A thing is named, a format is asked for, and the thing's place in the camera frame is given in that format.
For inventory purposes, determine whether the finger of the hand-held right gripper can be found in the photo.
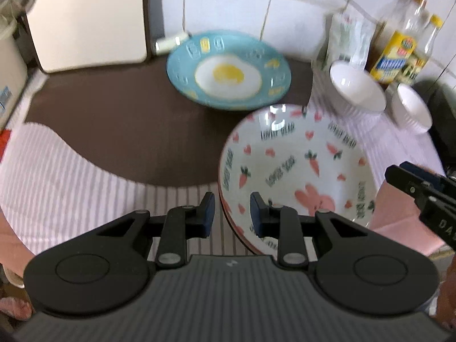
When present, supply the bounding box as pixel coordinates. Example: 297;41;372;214
399;162;448;190
384;165;434;200

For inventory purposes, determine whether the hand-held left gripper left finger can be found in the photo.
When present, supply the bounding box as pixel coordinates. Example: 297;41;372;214
96;192;216;270

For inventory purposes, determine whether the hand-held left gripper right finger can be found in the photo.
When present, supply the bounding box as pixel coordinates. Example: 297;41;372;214
249;192;370;268

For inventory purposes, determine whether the white ribbed bowl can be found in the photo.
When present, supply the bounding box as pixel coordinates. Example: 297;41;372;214
328;60;388;115
391;84;433;135

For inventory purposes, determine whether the carrot rabbit print bowl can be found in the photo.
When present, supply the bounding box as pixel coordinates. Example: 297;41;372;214
217;104;378;256

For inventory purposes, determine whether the blue egg print plate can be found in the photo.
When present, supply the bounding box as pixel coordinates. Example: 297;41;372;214
167;29;293;112

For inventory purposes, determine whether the dark cooking pot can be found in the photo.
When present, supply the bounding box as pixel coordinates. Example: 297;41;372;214
413;78;456;179

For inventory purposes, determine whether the yellow label cooking wine bottle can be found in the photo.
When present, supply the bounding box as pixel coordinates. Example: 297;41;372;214
369;0;428;86

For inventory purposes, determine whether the clear white vinegar bottle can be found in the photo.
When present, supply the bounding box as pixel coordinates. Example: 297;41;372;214
406;14;444;87

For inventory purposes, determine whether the pink floral cloth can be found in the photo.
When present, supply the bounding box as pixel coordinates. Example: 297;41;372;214
0;294;33;320

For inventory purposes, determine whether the white cutting board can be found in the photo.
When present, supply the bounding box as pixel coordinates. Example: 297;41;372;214
19;0;149;74

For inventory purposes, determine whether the white rice cooker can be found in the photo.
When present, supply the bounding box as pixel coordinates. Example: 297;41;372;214
0;16;29;131

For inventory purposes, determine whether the white corded plug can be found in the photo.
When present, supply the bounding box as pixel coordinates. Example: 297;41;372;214
154;32;190;54

